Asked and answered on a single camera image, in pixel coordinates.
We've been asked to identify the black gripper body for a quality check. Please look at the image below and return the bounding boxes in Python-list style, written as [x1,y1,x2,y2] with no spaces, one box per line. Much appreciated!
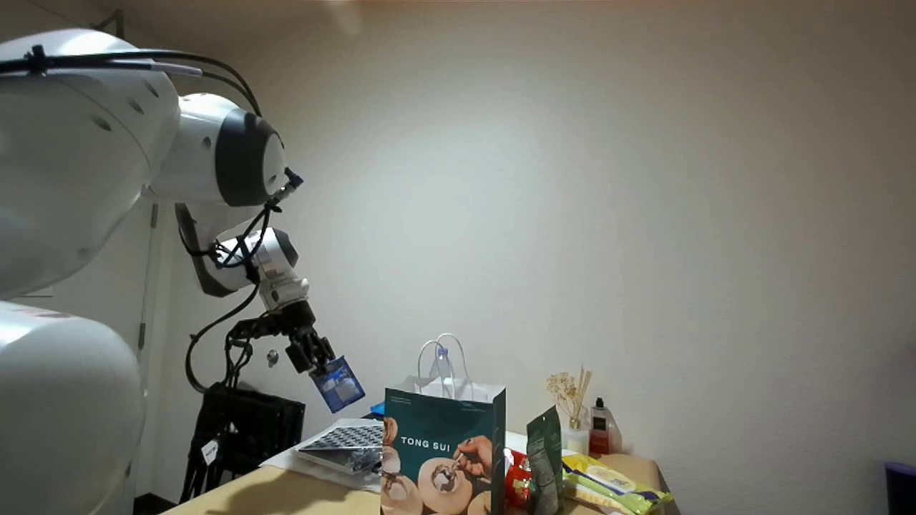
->
[285,317,333,368]

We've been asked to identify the blue KitKat packet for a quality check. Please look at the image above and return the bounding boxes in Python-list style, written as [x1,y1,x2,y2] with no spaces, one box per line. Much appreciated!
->
[309,355,371,415]

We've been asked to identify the red snack packet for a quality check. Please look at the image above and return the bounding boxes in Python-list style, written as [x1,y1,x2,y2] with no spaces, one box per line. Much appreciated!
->
[501,445,532,510]

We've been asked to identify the dark green standing packet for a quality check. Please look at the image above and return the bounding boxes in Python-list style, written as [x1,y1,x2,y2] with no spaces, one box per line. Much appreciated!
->
[525,407,567,515]

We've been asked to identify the white keyboard with dark keys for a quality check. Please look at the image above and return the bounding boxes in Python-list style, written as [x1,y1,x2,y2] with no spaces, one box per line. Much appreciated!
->
[299,421,386,457]

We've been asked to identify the white papers stack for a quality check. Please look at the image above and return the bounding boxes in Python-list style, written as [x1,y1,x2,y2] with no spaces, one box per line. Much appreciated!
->
[262,411,386,495]

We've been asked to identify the colourful cardboard box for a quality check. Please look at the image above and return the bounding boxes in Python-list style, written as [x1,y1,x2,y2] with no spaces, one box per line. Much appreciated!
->
[382,331,509,515]

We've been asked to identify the white door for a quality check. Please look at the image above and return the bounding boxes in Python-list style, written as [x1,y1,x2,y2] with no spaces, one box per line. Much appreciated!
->
[124,198,195,515]

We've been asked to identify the reed diffuser with sticks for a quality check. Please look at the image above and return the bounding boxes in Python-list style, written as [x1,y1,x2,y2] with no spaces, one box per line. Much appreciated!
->
[544,365,595,457]

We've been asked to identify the dark small bottle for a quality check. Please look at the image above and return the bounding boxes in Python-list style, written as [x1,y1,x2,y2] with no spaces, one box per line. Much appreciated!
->
[587,394,624,457]

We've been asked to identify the yellow green snack packets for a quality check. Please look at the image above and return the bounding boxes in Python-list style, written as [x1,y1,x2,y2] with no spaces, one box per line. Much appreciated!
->
[560,448,683,515]

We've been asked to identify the dark blue box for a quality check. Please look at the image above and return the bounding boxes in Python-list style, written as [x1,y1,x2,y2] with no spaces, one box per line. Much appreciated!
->
[882,457,916,515]

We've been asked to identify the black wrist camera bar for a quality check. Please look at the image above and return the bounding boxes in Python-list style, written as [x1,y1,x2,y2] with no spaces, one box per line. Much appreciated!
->
[228,298,322,352]

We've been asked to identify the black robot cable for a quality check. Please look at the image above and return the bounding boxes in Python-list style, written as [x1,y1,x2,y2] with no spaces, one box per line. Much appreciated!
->
[0,46,308,394]

